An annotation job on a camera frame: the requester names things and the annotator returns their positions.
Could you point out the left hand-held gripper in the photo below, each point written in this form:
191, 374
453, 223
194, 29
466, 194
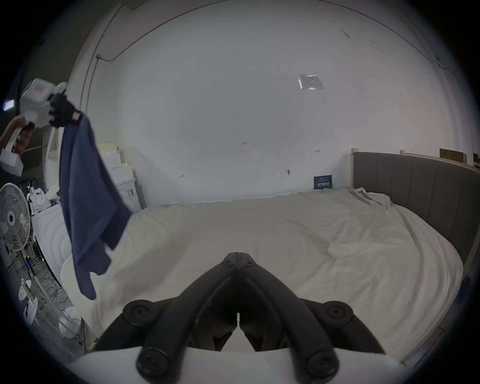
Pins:
34, 102

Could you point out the bed with beige sheet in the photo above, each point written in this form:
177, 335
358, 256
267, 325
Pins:
270, 232

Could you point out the brown cardboard piece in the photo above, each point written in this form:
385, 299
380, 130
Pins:
452, 155

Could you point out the dark blue shirt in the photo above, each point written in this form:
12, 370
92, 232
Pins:
87, 187

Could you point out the small dark blue card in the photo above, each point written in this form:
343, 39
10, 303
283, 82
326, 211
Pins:
323, 182

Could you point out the person's left hand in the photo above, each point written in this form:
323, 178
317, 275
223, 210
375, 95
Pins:
21, 141

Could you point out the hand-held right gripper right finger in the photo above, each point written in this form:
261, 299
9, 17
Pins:
300, 318

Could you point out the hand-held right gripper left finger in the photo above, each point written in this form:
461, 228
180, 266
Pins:
176, 318

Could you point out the stack of white boxes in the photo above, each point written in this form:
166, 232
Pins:
120, 172

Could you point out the white standing fan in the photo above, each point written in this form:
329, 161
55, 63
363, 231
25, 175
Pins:
13, 221

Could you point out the grey padded headboard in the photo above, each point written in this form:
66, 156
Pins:
423, 187

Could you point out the white plastic bag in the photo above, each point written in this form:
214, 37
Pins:
38, 200

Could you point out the paper sheet in plastic sleeve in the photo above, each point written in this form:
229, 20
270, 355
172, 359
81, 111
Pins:
310, 81

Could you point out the white washing machine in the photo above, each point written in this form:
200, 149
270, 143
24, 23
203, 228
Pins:
49, 240

